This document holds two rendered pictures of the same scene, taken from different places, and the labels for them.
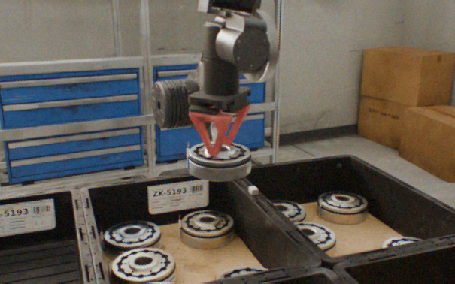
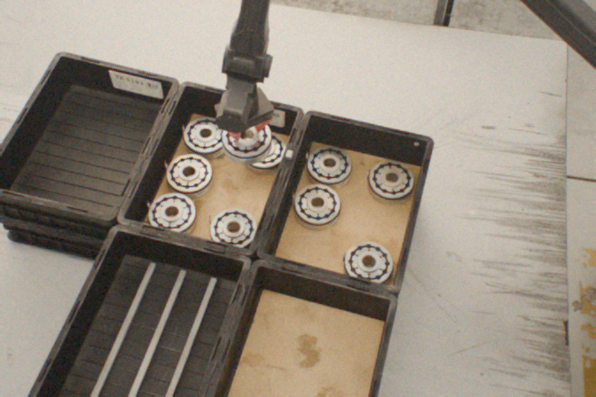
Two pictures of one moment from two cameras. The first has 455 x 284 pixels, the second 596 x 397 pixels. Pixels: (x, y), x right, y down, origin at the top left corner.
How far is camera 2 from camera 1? 1.28 m
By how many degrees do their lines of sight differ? 46
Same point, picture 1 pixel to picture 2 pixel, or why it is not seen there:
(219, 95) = not seen: hidden behind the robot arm
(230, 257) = (259, 189)
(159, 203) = not seen: hidden behind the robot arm
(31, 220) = (145, 89)
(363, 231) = (380, 215)
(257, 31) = (233, 117)
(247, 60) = (228, 128)
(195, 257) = (238, 175)
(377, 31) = not seen: outside the picture
